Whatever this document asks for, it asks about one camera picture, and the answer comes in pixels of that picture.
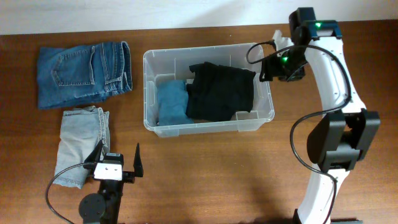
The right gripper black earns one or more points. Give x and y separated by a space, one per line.
268 70

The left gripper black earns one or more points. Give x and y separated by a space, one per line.
127 177

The light grey jeans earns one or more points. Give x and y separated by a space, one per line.
81 130

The black garment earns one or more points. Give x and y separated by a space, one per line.
222 85

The dark navy garment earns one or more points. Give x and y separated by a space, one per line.
207 105

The blue denim garment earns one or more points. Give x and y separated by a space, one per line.
173 100

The dark blue jeans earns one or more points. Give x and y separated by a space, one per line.
82 75

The clear plastic storage container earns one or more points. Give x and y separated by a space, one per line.
173 64

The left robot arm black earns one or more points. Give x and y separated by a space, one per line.
103 206

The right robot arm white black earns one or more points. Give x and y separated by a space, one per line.
344 134

